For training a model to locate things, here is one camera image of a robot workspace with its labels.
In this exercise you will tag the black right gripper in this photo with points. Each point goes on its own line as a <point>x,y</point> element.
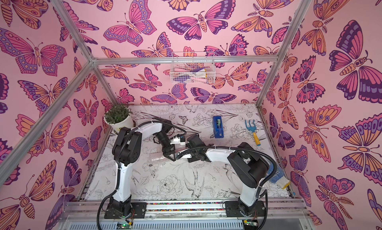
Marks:
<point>189,141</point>

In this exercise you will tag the potted green plant white pot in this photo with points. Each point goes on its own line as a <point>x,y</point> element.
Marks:
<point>118,117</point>

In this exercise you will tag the aluminium frame post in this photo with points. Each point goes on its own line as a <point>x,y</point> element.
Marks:
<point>296,22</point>

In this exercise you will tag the aluminium front rail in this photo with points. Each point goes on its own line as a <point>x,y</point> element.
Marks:
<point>208,214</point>

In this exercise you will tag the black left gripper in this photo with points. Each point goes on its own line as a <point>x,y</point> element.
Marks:
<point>167,155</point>

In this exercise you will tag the blue tape dispenser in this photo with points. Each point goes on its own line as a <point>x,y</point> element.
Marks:
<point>218,132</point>

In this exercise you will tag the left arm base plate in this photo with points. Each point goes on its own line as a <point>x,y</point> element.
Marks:
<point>125,210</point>

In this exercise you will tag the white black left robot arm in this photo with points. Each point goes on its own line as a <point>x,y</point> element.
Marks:
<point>127,149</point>

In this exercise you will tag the blue white work glove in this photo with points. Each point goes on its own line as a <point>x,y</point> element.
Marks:
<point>279,178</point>

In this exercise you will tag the teal garden fork yellow handle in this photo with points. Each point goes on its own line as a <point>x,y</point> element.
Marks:
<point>251,126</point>

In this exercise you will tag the white wire wall basket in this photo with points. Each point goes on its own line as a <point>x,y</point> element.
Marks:
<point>193,67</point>

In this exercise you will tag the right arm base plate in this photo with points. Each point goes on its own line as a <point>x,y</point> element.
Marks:
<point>239,209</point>

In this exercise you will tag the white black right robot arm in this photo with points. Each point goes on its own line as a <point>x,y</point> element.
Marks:
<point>250,165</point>

